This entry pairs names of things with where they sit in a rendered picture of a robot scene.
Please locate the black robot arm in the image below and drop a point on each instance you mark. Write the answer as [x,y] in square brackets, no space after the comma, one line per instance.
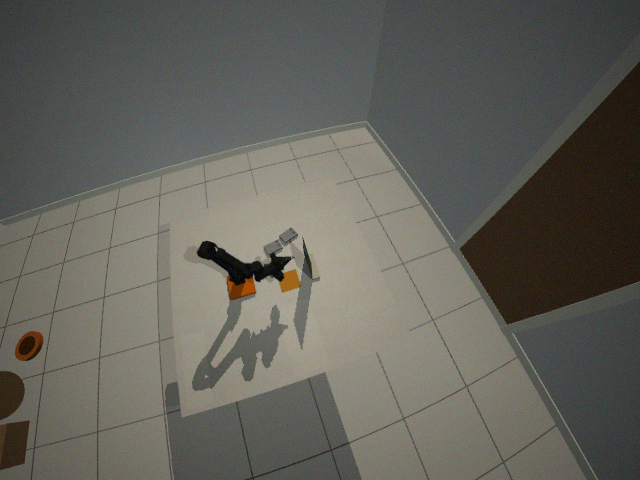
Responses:
[238,271]

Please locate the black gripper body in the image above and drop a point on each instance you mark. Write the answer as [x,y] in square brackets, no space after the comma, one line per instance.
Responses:
[274,264]

